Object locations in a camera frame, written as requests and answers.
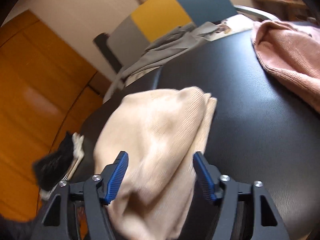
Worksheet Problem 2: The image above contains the beige knit sweater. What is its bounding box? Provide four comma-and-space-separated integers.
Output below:
93, 86, 218, 240

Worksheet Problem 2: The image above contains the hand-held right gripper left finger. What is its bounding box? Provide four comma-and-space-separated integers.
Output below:
30, 151, 129, 240

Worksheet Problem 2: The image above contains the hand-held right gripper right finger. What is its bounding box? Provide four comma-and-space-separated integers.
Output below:
193, 151, 292, 240

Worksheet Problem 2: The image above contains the grey yellow blue chair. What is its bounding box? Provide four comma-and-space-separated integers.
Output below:
102, 0, 283, 103

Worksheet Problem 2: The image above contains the pink knit sweater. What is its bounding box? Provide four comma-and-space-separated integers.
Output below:
250, 20, 320, 114

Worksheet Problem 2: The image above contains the black white furry thing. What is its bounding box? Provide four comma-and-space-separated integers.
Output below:
32, 131, 85, 198

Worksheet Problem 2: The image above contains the black leather bench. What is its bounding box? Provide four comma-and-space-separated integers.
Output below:
72, 21, 320, 240

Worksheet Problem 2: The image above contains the dark grey upright board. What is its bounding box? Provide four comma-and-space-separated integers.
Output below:
93, 32, 123, 74

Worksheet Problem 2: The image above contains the cream cushion blue print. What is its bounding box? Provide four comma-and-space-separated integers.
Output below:
125, 67, 160, 86

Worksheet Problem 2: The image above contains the cream cushion dog print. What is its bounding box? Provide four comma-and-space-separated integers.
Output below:
217, 15, 253, 40

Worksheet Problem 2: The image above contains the grey garment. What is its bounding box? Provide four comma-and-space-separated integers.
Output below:
120, 21, 223, 83

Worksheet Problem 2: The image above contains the wooden desk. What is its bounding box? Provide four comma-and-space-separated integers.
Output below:
251, 0, 308, 22

